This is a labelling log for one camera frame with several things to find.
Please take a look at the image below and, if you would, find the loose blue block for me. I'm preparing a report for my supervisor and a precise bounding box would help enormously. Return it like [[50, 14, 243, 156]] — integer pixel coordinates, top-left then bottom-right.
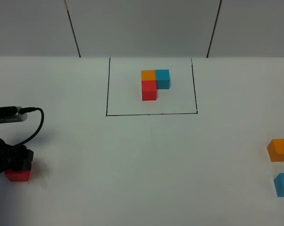
[[274, 173, 284, 197]]

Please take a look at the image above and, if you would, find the red template block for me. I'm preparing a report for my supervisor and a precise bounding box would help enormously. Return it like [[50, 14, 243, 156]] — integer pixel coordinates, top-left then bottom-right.
[[142, 80, 157, 101]]

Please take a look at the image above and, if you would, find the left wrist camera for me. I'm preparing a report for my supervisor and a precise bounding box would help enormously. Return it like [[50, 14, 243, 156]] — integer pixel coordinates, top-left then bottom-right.
[[0, 106, 28, 124]]

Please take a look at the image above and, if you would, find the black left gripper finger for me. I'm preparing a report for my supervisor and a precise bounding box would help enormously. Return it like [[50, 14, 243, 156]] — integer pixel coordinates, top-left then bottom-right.
[[10, 145, 33, 171]]

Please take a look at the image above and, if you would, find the orange template block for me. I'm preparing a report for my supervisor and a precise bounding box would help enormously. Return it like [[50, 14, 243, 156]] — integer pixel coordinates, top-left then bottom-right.
[[141, 70, 156, 81]]

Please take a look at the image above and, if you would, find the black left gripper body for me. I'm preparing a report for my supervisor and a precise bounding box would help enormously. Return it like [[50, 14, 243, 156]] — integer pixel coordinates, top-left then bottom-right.
[[0, 138, 13, 173]]

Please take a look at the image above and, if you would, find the blue template block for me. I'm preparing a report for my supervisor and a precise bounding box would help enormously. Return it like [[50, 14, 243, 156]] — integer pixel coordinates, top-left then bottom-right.
[[155, 69, 170, 89]]

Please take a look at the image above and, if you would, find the black camera cable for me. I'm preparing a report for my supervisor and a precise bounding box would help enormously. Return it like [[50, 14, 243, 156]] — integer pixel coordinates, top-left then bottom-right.
[[5, 107, 45, 151]]

